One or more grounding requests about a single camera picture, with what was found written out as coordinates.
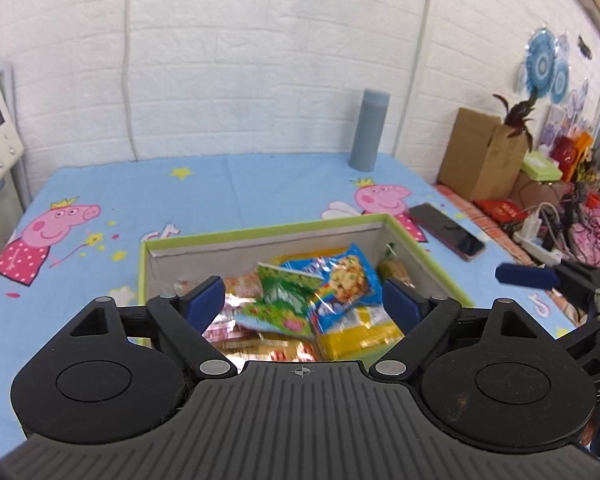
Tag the black smartphone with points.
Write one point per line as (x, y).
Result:
(447, 231)

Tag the yellow crinkled snack bag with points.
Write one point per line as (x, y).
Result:
(363, 332)

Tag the blue cookie snack packet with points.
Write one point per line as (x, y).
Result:
(349, 280)

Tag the green cardboard box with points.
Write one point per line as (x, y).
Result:
(178, 264)

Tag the light green tissue box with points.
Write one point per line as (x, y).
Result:
(537, 167)

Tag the dark dried plant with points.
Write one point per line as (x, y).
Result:
(517, 116)

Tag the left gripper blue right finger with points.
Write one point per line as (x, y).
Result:
(403, 304)

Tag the blue paper fan decoration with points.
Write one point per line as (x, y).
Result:
(545, 69)

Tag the white power strip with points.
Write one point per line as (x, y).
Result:
(527, 237)

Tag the blue cartoon tablecloth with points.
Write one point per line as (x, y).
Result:
(156, 200)

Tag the round pastry clear packet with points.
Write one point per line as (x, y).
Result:
(391, 266)

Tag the silver orange snack bag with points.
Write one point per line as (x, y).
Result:
(239, 291)

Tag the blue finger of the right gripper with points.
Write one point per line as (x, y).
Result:
(527, 276)

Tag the brown cardboard box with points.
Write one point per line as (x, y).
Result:
(483, 157)

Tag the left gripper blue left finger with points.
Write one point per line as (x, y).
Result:
(201, 305)

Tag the grey cylindrical bottle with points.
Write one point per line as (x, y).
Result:
(368, 131)

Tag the clear galette chip bag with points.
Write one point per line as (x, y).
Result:
(268, 349)

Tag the green pea snack packet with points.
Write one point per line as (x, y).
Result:
(285, 303)

